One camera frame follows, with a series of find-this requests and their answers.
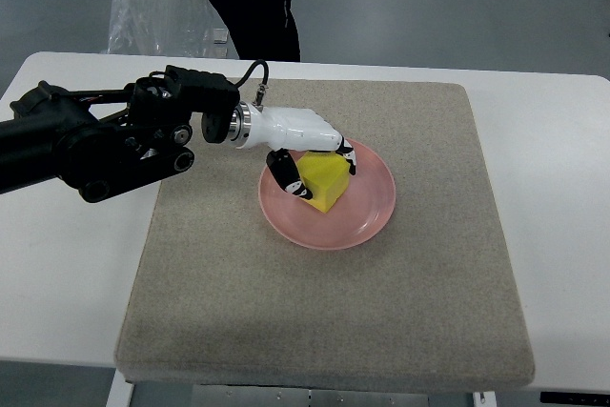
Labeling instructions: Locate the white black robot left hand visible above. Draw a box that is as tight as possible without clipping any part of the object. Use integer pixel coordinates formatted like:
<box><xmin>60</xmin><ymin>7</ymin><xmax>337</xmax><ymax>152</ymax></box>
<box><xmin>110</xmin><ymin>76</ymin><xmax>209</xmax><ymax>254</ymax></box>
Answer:
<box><xmin>225</xmin><ymin>102</ymin><xmax>356</xmax><ymax>200</ymax></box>

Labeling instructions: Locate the yellow block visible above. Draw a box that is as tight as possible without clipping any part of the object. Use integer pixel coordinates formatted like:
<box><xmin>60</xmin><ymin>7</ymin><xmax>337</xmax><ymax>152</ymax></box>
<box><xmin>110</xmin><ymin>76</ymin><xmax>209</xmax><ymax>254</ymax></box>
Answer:
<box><xmin>296</xmin><ymin>152</ymin><xmax>350</xmax><ymax>213</ymax></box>

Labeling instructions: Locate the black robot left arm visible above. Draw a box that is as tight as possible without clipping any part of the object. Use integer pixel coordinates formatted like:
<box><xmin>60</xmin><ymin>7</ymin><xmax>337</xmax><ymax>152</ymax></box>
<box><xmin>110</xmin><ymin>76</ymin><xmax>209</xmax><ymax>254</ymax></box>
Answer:
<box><xmin>1</xmin><ymin>66</ymin><xmax>249</xmax><ymax>203</ymax></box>

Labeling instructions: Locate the pink plate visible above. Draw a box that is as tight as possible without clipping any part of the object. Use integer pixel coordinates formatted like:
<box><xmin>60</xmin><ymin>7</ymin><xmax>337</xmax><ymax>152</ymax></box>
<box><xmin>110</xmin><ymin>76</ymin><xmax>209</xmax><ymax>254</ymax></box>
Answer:
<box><xmin>258</xmin><ymin>140</ymin><xmax>397</xmax><ymax>250</ymax></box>

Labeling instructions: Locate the clear plastic bag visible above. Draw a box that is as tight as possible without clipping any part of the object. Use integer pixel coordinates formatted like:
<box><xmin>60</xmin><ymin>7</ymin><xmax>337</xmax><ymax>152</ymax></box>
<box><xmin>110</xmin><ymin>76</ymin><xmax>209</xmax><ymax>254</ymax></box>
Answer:
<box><xmin>107</xmin><ymin>0</ymin><xmax>229</xmax><ymax>58</ymax></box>

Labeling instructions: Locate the beige fabric mat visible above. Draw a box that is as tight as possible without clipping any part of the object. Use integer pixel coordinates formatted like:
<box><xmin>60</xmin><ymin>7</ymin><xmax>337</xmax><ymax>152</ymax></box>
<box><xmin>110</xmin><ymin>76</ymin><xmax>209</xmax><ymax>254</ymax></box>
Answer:
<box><xmin>114</xmin><ymin>79</ymin><xmax>535</xmax><ymax>393</ymax></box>

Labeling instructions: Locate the white table leg frame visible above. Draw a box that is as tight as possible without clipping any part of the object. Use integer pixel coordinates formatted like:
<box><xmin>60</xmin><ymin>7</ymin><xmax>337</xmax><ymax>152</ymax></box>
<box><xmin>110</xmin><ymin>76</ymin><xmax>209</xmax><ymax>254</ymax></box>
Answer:
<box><xmin>106</xmin><ymin>370</ymin><xmax>133</xmax><ymax>407</ymax></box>

